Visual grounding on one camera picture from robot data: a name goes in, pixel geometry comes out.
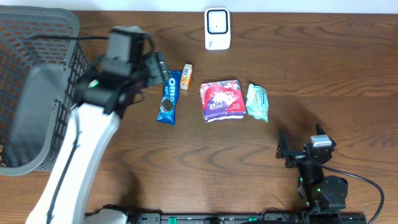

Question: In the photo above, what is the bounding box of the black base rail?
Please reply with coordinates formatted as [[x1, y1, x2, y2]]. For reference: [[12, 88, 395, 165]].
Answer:
[[85, 212, 368, 224]]

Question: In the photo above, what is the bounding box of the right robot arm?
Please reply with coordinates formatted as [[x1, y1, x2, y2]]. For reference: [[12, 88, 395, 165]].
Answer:
[[275, 124, 348, 223]]

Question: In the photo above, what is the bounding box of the pink purple liners pack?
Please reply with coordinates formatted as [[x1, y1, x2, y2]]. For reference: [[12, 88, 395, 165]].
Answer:
[[200, 80, 246, 123]]

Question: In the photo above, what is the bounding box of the white barcode scanner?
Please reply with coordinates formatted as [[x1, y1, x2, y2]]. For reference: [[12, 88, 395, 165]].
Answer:
[[204, 7, 231, 50]]

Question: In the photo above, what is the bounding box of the grey plastic mesh basket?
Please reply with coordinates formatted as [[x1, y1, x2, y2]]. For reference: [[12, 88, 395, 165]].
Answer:
[[1, 6, 89, 176]]

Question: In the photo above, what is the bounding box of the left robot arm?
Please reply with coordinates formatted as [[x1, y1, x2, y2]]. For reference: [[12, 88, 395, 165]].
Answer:
[[26, 52, 169, 223]]

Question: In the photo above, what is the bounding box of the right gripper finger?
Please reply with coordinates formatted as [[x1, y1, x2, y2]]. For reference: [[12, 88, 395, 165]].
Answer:
[[275, 129, 290, 159], [315, 123, 327, 136]]

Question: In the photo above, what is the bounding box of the small orange box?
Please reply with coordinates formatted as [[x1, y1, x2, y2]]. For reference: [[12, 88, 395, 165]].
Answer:
[[180, 63, 193, 90]]

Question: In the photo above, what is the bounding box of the blue Oreo cookie pack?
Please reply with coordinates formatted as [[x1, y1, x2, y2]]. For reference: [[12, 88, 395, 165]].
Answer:
[[157, 70, 182, 126]]

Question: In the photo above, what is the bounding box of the green tissue wipes pack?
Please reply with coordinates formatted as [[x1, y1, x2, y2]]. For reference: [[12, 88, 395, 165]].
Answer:
[[246, 83, 269, 122]]

